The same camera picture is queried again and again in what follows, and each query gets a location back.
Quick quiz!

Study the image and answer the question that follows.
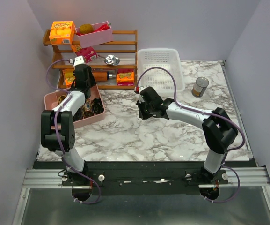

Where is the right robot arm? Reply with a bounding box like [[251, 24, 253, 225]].
[[135, 87, 238, 184]]

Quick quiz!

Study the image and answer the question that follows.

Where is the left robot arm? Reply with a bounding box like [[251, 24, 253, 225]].
[[41, 64, 97, 185]]

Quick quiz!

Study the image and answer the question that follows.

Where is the orange cylindrical bottle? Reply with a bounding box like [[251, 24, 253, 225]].
[[92, 72, 116, 82]]

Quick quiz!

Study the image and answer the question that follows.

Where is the orange Scrub Daddy box bottom left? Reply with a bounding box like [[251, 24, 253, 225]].
[[62, 69, 75, 87]]

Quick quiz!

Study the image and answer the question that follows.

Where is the orange scrub daddy box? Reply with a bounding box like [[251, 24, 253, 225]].
[[49, 21, 75, 45], [62, 69, 75, 87]]

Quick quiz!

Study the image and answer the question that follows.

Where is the pink sponge box middle shelf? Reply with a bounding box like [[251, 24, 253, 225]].
[[71, 45, 98, 63]]

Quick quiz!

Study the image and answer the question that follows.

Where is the rolled yellow tie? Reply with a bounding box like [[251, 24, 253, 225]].
[[57, 95, 67, 104]]

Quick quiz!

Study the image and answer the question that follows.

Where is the rolled dark gold-print tie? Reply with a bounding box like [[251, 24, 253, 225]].
[[92, 98, 104, 115]]

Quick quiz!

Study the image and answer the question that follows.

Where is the rolled colourful pop-art tie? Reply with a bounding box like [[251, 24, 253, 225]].
[[83, 101, 94, 118]]

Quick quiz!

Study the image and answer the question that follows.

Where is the wooden shelf rack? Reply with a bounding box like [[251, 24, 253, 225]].
[[43, 29, 138, 90]]

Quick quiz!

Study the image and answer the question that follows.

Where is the silver metal scoop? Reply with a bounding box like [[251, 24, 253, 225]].
[[98, 54, 120, 66]]

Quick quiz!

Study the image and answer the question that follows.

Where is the rolled black patterned tie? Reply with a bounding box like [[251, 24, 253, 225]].
[[73, 108, 83, 122]]

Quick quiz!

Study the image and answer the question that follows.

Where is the pink divided organizer box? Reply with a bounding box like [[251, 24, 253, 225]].
[[44, 85, 105, 129]]

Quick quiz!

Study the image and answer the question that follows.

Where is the orange Scrub Mommy box bottom right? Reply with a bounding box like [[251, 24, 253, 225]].
[[116, 69, 134, 86]]

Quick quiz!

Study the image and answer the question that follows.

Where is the pink rectangular tray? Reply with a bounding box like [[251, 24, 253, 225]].
[[75, 21, 114, 48]]

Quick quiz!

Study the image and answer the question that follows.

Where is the brown round sponge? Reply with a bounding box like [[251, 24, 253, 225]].
[[79, 24, 94, 35]]

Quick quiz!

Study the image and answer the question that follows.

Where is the orange Scrub Daddy box top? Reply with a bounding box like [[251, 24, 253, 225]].
[[49, 21, 75, 45]]

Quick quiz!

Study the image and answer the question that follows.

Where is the metal tin can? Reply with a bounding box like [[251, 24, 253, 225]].
[[191, 77, 209, 98]]

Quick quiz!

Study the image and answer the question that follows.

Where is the red chili pepper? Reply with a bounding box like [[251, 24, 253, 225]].
[[76, 24, 111, 36]]

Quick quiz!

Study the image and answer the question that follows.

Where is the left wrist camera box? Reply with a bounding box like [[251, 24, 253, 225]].
[[73, 56, 86, 67]]

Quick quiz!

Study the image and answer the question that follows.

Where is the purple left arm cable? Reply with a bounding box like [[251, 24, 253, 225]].
[[45, 58, 102, 205]]

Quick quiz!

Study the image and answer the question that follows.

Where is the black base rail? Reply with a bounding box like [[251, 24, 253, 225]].
[[31, 160, 270, 196]]

